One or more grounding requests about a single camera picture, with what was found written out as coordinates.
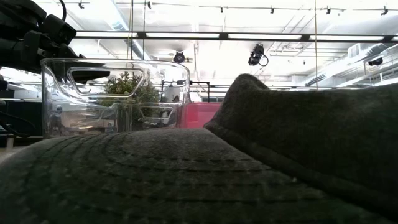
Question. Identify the dark green baseball cap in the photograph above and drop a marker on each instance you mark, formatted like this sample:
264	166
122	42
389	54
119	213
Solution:
186	174

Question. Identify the pink translucent plastic bin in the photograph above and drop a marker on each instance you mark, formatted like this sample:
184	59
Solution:
202	115

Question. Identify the black overhead camera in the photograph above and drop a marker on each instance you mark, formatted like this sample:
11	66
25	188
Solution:
256	55

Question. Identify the black background counter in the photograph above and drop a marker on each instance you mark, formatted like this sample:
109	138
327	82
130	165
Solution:
18	115

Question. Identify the clear plastic bin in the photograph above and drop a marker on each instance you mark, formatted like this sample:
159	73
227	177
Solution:
56	102

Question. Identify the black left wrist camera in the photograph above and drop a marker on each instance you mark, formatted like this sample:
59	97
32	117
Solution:
59	29

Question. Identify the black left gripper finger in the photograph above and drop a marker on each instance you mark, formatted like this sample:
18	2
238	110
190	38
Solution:
84	65
90	76

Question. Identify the black ceiling security camera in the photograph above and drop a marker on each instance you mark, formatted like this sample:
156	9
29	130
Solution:
375	61

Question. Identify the silver ceiling duct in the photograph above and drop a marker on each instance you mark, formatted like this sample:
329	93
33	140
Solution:
329	73

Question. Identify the black overhead frame bar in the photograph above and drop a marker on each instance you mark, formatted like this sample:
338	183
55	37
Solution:
264	36

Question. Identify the green potted plant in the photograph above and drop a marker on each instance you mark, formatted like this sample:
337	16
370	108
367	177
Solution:
130	90

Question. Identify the black metal frame stand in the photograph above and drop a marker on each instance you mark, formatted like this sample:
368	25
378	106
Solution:
199	82

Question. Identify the black round ceiling fixture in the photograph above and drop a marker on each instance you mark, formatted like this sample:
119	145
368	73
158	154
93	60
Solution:
179	57

